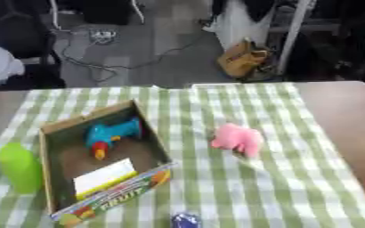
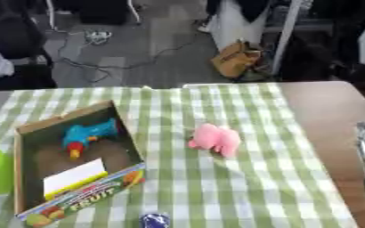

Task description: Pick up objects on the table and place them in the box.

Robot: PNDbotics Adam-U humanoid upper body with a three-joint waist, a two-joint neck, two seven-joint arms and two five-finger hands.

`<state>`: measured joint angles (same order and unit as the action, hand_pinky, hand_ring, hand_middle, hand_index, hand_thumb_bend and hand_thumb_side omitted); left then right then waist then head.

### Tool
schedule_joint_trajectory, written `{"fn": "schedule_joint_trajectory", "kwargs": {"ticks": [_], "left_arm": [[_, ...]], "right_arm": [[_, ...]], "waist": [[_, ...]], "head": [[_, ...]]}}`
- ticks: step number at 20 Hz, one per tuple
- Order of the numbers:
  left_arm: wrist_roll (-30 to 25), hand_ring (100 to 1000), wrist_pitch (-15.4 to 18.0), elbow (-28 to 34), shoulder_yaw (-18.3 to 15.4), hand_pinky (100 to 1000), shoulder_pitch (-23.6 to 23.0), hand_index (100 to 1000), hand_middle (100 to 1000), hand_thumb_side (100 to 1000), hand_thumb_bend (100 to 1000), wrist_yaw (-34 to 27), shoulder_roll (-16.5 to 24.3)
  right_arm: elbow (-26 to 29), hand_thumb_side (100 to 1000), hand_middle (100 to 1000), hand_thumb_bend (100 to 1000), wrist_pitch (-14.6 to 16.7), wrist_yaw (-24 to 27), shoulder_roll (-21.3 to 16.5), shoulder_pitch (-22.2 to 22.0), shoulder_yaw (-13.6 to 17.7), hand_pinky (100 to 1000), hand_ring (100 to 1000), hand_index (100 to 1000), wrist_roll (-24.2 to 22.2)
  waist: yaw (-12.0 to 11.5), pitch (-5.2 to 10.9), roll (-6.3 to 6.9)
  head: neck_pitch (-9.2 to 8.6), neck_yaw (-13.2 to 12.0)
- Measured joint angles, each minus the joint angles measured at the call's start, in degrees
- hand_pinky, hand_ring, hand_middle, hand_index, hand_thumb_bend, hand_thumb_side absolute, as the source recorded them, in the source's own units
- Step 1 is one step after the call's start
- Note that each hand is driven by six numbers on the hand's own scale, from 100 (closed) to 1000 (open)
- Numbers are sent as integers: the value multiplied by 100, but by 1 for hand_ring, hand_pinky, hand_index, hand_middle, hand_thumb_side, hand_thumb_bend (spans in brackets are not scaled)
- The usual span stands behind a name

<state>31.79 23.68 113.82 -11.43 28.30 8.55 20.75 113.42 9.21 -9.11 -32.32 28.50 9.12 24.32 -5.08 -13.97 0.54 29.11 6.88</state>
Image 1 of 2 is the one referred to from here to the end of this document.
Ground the tan cardboard box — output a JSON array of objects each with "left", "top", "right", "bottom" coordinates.
[{"left": 37, "top": 99, "right": 175, "bottom": 228}]

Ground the pink soft toy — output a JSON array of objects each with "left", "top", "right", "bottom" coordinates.
[{"left": 208, "top": 123, "right": 265, "bottom": 159}]

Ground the blue toy drill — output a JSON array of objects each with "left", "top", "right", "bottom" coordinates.
[{"left": 83, "top": 117, "right": 144, "bottom": 161}]

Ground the tan bag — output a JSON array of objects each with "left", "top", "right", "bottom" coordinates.
[{"left": 215, "top": 37, "right": 272, "bottom": 79}]

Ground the white yellow card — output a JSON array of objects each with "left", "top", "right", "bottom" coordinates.
[{"left": 71, "top": 158, "right": 139, "bottom": 200}]

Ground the small blue object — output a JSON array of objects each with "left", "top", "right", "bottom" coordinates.
[{"left": 170, "top": 211, "right": 203, "bottom": 228}]

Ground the white power strip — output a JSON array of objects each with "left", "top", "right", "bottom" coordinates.
[{"left": 89, "top": 29, "right": 119, "bottom": 45}]

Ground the white table leg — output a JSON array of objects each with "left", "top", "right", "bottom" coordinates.
[{"left": 276, "top": 0, "right": 313, "bottom": 75}]

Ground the green plastic cup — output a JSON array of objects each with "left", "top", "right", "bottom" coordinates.
[{"left": 0, "top": 142, "right": 45, "bottom": 195}]

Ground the black cable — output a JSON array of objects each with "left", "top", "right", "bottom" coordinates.
[{"left": 59, "top": 29, "right": 207, "bottom": 84}]

